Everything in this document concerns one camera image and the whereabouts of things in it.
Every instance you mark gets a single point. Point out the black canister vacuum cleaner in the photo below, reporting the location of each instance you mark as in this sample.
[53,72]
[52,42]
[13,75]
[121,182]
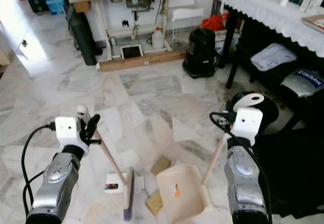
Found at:
[201,54]

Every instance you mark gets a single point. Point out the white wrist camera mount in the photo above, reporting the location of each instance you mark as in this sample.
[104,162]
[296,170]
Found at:
[248,122]
[67,130]

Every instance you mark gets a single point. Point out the folded grey towel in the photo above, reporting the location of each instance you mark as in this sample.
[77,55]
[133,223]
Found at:
[273,57]

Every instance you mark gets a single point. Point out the silver case with blue label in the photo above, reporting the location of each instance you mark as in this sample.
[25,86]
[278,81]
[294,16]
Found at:
[304,84]

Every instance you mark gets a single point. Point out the white framed tablet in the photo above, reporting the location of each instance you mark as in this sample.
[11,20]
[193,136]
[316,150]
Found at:
[131,51]

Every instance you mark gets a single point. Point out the table with white lace cloth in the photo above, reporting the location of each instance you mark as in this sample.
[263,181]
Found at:
[268,8]

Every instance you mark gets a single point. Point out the small white printed box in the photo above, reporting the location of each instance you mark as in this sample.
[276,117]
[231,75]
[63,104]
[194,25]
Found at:
[115,183]

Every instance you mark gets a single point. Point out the white plastic jug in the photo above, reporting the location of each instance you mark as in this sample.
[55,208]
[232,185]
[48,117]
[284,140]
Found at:
[158,40]

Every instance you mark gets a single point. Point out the tall black bag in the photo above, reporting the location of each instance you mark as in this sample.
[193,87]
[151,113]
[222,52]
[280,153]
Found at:
[82,36]

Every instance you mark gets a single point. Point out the yellowish cardboard piece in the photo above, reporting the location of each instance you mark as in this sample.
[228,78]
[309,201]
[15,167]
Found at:
[154,202]

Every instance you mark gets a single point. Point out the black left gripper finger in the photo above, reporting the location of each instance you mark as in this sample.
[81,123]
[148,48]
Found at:
[93,123]

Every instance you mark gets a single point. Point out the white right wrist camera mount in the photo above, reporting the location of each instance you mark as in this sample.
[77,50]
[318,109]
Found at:
[248,122]

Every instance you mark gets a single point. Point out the brown cardboard piece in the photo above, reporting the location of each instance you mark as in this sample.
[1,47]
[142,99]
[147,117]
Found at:
[161,165]

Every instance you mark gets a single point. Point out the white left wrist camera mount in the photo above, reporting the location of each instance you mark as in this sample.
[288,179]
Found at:
[67,130]

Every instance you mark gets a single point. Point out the black round bucket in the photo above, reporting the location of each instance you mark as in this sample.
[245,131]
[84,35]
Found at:
[271,110]

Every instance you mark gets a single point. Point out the red plastic bag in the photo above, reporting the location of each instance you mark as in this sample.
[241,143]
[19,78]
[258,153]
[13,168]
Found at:
[215,22]

